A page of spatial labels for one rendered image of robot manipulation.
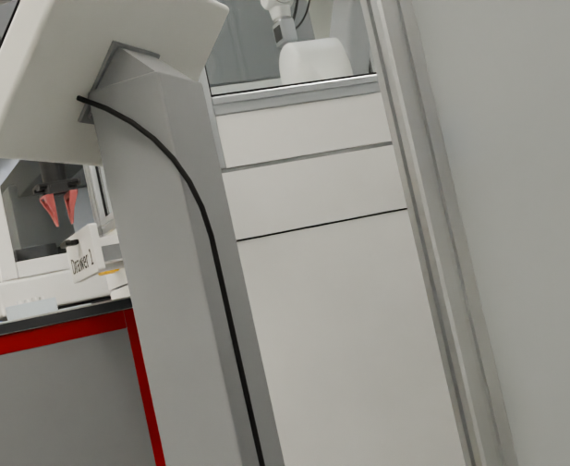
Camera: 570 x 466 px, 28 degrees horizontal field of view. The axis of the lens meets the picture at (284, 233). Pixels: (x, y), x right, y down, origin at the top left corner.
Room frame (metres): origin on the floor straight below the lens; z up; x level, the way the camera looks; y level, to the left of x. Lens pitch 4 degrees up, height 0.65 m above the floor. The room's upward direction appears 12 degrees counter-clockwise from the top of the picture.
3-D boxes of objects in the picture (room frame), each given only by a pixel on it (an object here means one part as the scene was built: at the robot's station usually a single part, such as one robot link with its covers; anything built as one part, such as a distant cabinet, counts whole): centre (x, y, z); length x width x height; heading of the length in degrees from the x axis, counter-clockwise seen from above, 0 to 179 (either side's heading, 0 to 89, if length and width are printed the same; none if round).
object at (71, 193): (2.68, 0.49, 0.99); 0.07 x 0.07 x 0.09; 24
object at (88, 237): (2.72, 0.47, 0.87); 0.29 x 0.02 x 0.11; 22
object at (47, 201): (2.68, 0.50, 0.99); 0.07 x 0.07 x 0.09; 24
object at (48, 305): (2.90, 0.66, 0.78); 0.12 x 0.08 x 0.04; 102
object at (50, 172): (2.68, 0.50, 1.07); 0.10 x 0.07 x 0.07; 114
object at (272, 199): (2.92, -0.12, 0.87); 1.02 x 0.95 x 0.14; 22
